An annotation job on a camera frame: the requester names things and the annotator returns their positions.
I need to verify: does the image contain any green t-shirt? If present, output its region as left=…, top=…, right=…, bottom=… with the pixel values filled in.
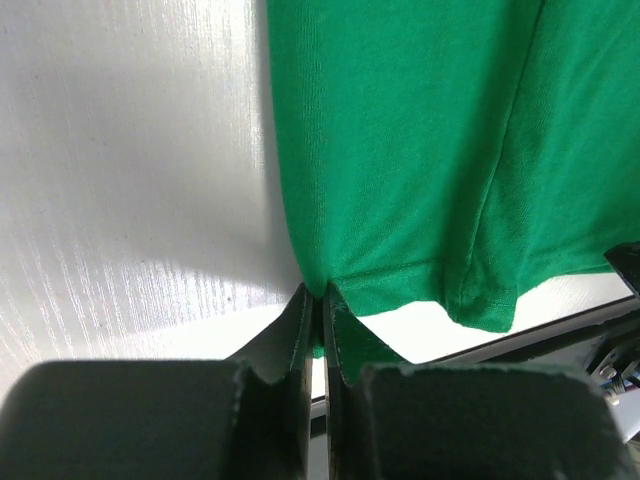
left=266, top=1, right=639, bottom=333

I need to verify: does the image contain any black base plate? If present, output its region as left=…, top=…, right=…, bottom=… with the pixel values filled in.
left=309, top=294, right=640, bottom=480

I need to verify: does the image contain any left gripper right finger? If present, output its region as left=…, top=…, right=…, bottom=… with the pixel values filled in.
left=321, top=283, right=407, bottom=479

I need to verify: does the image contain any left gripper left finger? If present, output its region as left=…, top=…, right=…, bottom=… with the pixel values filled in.
left=227, top=285, right=314, bottom=479

